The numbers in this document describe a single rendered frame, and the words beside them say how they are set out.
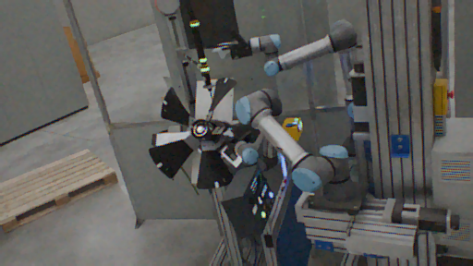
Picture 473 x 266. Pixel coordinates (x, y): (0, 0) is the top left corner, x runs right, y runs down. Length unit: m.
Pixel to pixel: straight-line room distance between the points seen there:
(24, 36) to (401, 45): 6.69
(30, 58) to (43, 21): 0.64
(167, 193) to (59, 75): 4.62
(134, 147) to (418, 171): 2.43
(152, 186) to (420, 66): 2.65
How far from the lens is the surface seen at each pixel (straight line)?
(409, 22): 1.86
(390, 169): 2.11
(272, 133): 1.95
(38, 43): 7.99
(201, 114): 2.94
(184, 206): 3.94
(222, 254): 3.46
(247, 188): 1.80
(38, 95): 7.98
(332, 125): 3.23
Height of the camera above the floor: 2.14
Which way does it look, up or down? 22 degrees down
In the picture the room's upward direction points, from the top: 12 degrees counter-clockwise
